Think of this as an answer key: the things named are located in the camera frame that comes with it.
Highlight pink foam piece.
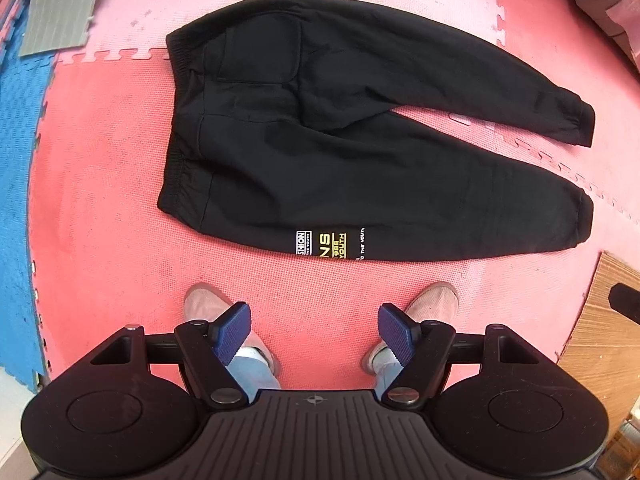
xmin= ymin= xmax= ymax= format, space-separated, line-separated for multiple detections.
xmin=605 ymin=0 xmax=640 ymax=61

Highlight grey ribbed foam mat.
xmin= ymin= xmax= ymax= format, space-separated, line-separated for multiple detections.
xmin=19 ymin=0 xmax=108 ymax=58

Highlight black pants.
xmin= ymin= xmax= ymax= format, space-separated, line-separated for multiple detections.
xmin=156 ymin=0 xmax=597 ymax=263

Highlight person's right shoe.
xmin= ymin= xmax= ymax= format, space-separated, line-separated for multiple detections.
xmin=361 ymin=281 xmax=461 ymax=376

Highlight person's leg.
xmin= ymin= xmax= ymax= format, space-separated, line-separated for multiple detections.
xmin=225 ymin=347 xmax=282 ymax=396
xmin=370 ymin=345 xmax=408 ymax=396

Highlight person's left shoe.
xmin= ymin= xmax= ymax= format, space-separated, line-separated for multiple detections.
xmin=183 ymin=282 xmax=276 ymax=376

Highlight black object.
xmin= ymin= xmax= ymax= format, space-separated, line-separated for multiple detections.
xmin=609 ymin=282 xmax=640 ymax=326

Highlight red foam mat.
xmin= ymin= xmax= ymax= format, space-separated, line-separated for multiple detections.
xmin=27 ymin=45 xmax=626 ymax=406

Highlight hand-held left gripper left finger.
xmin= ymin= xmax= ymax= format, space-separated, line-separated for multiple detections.
xmin=90 ymin=301 xmax=251 ymax=407

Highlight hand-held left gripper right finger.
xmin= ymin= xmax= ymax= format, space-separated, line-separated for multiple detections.
xmin=377 ymin=302 xmax=551 ymax=409

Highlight person's right leg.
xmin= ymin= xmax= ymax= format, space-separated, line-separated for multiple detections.
xmin=370 ymin=345 xmax=408 ymax=396

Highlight person's shoe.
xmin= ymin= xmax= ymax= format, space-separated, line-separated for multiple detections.
xmin=183 ymin=282 xmax=276 ymax=376
xmin=361 ymin=281 xmax=461 ymax=376

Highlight stack of foam tiles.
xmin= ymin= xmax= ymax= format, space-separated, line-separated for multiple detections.
xmin=0 ymin=0 xmax=41 ymax=68

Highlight person's left leg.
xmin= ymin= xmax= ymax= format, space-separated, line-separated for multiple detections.
xmin=225 ymin=347 xmax=282 ymax=396

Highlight blue foam mat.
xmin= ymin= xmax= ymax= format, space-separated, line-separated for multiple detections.
xmin=0 ymin=15 xmax=58 ymax=393

